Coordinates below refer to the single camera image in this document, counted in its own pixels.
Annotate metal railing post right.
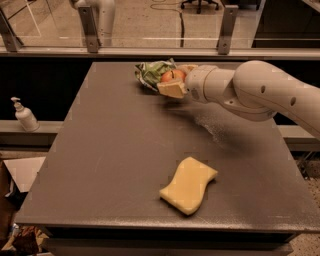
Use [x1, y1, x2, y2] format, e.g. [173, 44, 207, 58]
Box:
[217, 5, 238, 55]

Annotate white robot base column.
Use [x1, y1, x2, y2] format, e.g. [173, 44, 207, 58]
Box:
[69, 0, 116, 47]

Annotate green jalapeno chip bag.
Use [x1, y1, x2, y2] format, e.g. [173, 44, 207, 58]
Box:
[135, 58, 176, 91]

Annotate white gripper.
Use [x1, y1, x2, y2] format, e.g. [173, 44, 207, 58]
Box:
[157, 64, 217, 103]

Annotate yellow sponge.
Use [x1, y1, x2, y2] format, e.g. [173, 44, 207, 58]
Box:
[159, 157, 218, 216]

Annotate metal railing post far left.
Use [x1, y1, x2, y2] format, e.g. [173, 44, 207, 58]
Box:
[0, 8, 23, 52]

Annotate black floor cable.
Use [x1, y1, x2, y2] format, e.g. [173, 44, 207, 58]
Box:
[150, 0, 186, 49]

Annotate metal railing post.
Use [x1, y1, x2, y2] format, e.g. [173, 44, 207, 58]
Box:
[78, 6, 100, 53]
[217, 5, 238, 55]
[0, 8, 23, 52]

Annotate black office chair base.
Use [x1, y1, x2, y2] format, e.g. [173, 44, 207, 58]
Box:
[180, 0, 220, 14]

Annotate white pump bottle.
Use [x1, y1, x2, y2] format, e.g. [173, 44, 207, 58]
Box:
[11, 97, 40, 132]

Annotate red apple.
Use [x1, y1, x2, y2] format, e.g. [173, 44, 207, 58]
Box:
[160, 69, 186, 82]

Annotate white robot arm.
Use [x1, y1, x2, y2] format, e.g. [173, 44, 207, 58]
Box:
[157, 61, 320, 139]

